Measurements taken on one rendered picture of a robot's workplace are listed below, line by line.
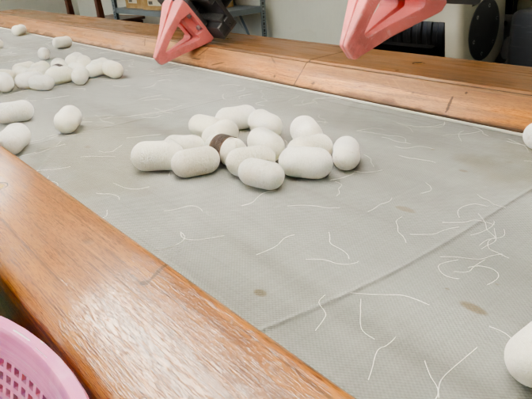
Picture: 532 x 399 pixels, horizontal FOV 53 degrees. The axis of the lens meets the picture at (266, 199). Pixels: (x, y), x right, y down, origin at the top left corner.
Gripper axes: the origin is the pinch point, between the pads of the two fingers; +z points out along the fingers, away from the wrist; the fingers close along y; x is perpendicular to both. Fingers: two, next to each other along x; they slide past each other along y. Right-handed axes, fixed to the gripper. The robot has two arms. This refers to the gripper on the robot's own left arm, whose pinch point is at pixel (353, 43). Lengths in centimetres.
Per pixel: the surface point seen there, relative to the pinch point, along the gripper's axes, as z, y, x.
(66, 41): -1, -71, 10
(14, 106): 14.9, -29.2, -4.7
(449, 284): 12.1, 14.0, -0.4
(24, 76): 10.9, -43.6, -1.0
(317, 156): 7.9, 1.8, 1.0
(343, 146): 6.1, 1.8, 2.6
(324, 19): -125, -191, 151
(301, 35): -118, -209, 158
